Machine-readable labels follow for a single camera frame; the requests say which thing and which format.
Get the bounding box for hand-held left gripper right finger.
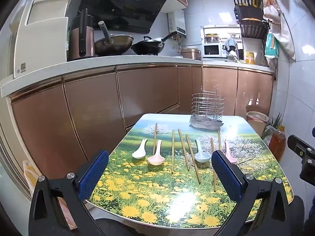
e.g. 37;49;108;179
211;149;296;236

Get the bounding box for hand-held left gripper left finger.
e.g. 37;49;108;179
29;149;109;236

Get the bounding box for pink ceramic spoon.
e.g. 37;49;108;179
224;139;238;164
147;140;163;165

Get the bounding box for light blue ceramic spoon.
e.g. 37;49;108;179
194;138;211;163

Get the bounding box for white ceramic spoon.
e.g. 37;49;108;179
132;139;149;159

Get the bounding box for metal wire utensil holder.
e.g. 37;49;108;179
191;86;225;123

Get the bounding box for cooking oil bottle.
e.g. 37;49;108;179
268;130;287;161

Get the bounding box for clear plastic bag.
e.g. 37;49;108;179
262;125;273;140

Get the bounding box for grey crumpled paper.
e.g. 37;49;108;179
189;114;224;131

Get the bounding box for beige trash bin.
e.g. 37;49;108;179
246;111;269;140

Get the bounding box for copper base cabinets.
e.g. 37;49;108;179
10;65;275;195

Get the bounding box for white kitchen countertop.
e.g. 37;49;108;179
0;55;275;98

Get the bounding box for teal bag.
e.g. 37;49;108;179
264;31;280;59

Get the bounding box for white sack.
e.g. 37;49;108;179
263;5;296;59

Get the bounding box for white electric kettle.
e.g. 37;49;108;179
221;43;233;58

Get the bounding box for white microwave oven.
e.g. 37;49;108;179
202;43;222;58

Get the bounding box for copper rice cooker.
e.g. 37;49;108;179
181;49;202;60

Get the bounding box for blue towel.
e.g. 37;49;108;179
225;39;237;52

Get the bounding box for bronze wok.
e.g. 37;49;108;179
95;21;134;56

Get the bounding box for copper thermos jug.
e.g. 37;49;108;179
68;8;96;61

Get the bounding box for black wok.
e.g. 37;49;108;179
130;32;178;56

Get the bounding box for white cutting board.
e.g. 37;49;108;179
14;17;69;78

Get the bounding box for glass pot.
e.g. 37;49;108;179
204;33;219;43

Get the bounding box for black dish rack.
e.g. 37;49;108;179
232;0;270;38

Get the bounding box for white water heater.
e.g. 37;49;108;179
168;9;186;35

